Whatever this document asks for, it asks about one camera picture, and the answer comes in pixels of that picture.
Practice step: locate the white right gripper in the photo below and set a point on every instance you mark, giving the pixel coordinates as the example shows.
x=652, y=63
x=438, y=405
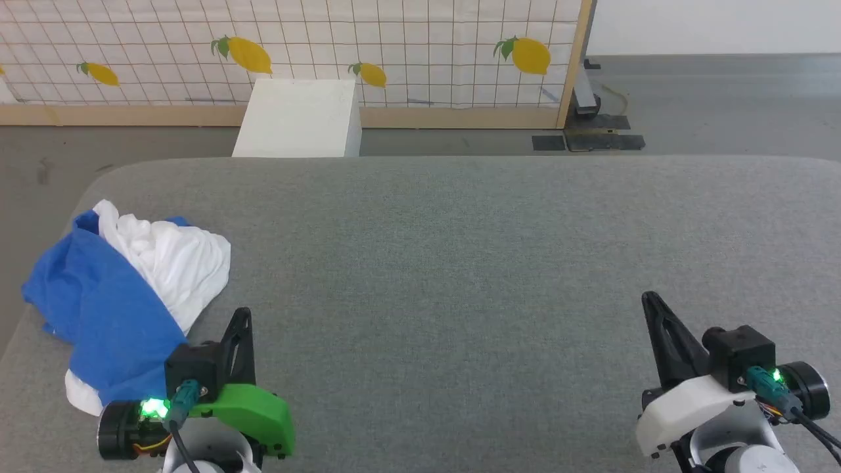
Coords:
x=683, y=410

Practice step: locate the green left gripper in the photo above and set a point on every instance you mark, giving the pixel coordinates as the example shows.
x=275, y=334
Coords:
x=256, y=410

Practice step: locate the blue and white raglan shirt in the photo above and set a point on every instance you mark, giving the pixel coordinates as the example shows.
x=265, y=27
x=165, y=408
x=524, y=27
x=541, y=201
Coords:
x=112, y=309

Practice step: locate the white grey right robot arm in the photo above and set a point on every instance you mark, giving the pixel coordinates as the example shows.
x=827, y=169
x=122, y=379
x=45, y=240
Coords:
x=755, y=447

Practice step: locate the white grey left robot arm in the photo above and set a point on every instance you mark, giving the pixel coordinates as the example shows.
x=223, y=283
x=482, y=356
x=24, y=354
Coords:
x=131, y=430

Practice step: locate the large black floor mat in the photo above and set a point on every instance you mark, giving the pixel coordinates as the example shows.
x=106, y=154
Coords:
x=601, y=141

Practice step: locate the grey fabric sofa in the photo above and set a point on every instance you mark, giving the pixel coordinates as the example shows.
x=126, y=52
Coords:
x=460, y=276

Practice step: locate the small black floor mat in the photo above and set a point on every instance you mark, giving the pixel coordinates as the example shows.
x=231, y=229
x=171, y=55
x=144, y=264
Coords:
x=548, y=142

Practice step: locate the white box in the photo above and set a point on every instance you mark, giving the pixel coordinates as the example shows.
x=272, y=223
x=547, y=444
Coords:
x=299, y=118

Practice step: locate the metal stand foot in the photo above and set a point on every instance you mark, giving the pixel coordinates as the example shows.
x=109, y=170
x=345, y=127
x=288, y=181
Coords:
x=585, y=98

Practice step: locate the lemon print partition screen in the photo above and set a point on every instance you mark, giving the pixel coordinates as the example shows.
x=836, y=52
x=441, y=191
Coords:
x=407, y=46

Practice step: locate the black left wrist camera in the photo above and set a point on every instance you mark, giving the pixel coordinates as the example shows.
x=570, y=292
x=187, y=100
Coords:
x=192, y=368

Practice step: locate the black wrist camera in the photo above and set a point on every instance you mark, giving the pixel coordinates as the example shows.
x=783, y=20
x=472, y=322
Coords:
x=739, y=355
x=192, y=368

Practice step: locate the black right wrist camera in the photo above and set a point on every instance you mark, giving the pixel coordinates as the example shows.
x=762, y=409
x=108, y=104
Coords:
x=739, y=355

